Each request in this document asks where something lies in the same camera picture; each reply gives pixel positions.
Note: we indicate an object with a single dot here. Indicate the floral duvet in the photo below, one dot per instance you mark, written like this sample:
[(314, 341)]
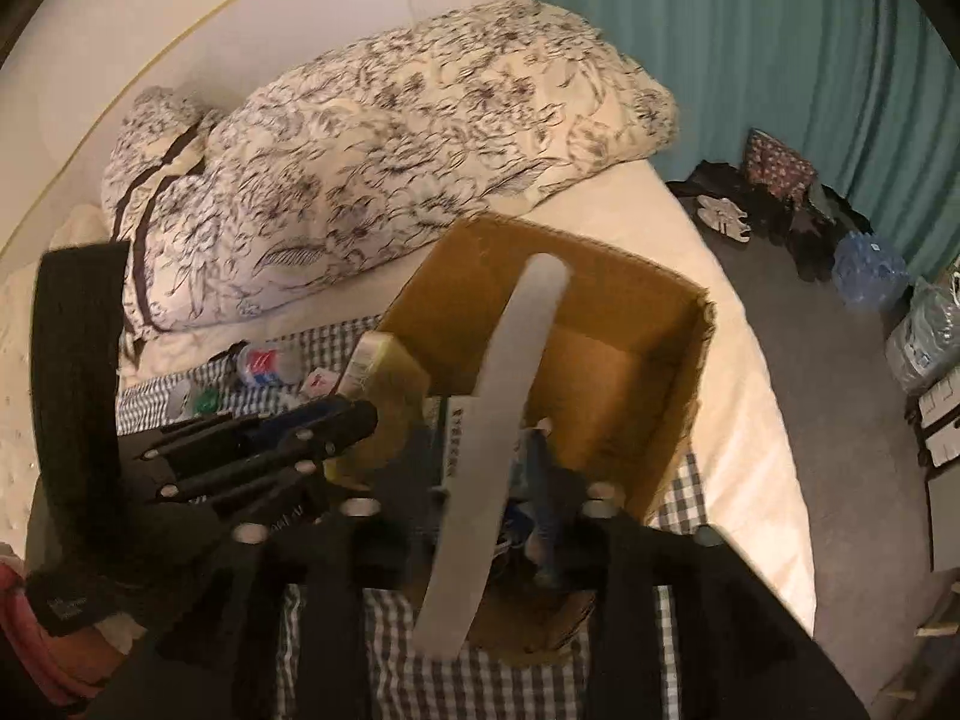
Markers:
[(375, 150)]

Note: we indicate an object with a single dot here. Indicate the blue water bottle pack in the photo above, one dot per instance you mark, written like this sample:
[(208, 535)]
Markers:
[(870, 274)]

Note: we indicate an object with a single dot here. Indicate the white bed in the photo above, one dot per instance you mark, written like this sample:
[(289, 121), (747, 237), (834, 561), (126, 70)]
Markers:
[(750, 405)]

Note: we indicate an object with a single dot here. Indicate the wooden frame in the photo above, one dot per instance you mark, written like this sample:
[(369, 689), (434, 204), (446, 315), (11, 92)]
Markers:
[(937, 622)]

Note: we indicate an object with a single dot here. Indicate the person's left forearm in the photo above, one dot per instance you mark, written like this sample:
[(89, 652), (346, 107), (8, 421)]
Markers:
[(22, 615)]

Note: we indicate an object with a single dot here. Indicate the plastic bottle red blue label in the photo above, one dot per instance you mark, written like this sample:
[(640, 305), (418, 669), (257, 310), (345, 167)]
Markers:
[(262, 367)]

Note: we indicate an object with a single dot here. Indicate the white strip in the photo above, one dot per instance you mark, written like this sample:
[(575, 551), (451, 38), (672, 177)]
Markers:
[(487, 427)]

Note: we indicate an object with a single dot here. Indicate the teal curtain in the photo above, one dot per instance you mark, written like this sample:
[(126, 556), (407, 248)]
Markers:
[(750, 30)]

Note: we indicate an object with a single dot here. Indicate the checked cloth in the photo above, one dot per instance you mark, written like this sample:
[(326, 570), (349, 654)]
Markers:
[(487, 690)]

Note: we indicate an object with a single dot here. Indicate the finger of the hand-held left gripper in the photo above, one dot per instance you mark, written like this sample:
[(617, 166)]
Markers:
[(292, 420), (330, 439)]

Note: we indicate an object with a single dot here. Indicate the pile of black shoes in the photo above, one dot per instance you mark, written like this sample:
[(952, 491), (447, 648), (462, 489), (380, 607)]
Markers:
[(810, 247)]

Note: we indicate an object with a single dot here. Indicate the cardboard box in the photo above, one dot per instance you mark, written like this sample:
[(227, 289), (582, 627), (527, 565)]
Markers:
[(615, 360)]

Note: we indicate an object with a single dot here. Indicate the patterned bag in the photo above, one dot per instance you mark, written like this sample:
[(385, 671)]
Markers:
[(780, 165)]

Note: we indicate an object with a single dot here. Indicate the small white red packet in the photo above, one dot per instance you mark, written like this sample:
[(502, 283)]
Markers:
[(319, 382)]

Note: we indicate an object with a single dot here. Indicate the large clear water jug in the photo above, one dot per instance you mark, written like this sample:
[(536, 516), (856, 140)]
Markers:
[(922, 337)]

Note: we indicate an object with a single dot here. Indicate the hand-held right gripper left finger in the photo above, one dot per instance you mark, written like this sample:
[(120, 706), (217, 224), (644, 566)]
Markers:
[(405, 540)]

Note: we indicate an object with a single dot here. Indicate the white sandals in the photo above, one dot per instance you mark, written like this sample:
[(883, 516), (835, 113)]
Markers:
[(724, 216)]

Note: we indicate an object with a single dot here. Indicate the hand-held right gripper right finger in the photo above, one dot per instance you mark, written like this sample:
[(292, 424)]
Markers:
[(551, 532)]

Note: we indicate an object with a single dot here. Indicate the green foil wrapper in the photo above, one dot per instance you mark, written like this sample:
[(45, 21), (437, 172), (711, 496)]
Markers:
[(208, 403)]

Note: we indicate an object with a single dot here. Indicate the beige tufted headboard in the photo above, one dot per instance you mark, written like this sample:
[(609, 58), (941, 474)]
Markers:
[(15, 427)]

